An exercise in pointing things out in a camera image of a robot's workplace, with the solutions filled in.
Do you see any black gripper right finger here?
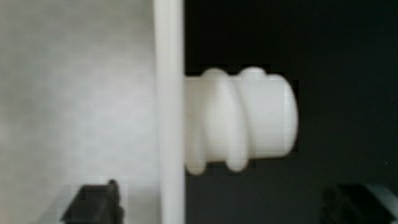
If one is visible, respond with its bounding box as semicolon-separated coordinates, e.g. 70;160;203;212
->
322;184;398;224

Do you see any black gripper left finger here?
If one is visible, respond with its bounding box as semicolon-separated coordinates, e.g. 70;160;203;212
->
61;180;125;224

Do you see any white cabinet body box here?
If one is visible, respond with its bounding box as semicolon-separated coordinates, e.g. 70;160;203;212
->
0;0;299;224

